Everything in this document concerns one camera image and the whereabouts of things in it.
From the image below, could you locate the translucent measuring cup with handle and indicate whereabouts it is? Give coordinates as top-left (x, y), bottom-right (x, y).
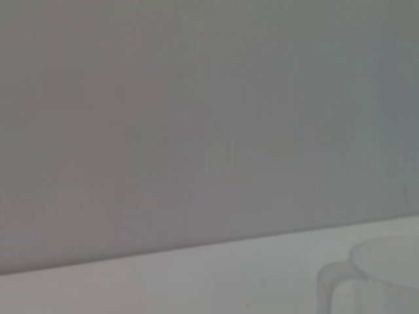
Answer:
top-left (316, 234), bottom-right (419, 314)

